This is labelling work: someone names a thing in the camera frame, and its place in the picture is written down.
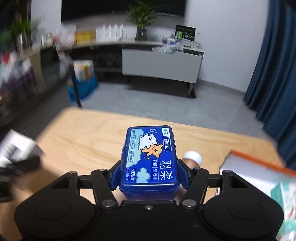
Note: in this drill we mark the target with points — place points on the dark blue curtain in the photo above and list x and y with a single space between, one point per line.
271 92

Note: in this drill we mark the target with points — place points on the dark glass side table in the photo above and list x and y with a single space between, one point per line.
31 116

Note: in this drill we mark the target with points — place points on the rose gold cream tube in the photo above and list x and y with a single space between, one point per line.
192 159

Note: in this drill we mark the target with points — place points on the white wifi router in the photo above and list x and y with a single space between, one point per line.
110 32

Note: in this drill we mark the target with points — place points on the purple storage basket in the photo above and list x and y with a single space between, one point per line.
17 78

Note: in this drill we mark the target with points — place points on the white charger retail box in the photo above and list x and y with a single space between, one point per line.
16 147

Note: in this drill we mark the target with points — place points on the potted green plant on cabinet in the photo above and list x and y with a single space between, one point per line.
142 15

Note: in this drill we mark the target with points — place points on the orange white cardboard tray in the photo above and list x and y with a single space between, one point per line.
261 174

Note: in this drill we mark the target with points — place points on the yellow cardboard box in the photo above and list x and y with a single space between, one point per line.
85 36

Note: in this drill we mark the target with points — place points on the black green display card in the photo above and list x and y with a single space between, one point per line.
185 32

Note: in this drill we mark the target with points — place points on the white plastic bag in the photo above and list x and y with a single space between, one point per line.
65 35

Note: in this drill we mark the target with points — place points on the cardboard boxes on floor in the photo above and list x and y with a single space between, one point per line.
84 69

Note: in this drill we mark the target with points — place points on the blue floss pick box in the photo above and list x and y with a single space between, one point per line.
149 164

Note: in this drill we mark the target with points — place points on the teal bandage box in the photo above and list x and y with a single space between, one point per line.
284 194

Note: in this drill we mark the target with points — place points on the blue plastic bag on floor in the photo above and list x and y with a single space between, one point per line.
85 88

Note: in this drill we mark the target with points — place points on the green plant on side table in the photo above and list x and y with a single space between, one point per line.
22 30

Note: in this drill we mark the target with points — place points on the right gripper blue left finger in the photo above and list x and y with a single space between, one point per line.
115 175

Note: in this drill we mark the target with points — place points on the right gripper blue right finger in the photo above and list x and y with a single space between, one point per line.
184 172

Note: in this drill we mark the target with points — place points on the clear plastic bags on cabinet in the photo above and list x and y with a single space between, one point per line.
171 45

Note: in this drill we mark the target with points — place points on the white tv cabinet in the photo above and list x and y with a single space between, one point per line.
136 58

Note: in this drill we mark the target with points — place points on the large black television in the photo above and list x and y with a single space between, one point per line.
71 10

